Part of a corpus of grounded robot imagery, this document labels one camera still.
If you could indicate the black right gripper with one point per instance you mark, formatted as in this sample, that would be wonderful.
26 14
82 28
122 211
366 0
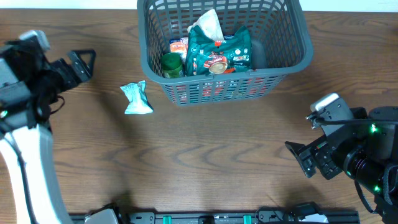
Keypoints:
311 160

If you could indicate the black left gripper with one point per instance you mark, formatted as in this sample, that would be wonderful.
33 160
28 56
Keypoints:
84 73

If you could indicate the light green snack packet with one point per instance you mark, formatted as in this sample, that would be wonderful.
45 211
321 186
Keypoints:
138 103

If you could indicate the green lid jar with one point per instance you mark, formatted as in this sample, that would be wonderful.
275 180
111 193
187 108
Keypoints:
172 65

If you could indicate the orange tissue multipack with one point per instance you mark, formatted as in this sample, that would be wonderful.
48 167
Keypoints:
179 46

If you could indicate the green Nescafe coffee bag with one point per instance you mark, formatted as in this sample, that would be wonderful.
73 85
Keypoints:
209 57

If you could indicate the beige brown snack bag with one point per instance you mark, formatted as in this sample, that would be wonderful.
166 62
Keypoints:
210 25

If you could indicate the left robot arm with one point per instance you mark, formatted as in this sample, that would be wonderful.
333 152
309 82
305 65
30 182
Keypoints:
27 148

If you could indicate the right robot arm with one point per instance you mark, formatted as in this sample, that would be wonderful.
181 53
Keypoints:
374 169

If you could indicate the grey plastic basket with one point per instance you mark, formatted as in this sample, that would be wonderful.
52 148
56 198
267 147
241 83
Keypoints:
281 45

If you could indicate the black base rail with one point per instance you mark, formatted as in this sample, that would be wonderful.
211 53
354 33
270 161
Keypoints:
308 212

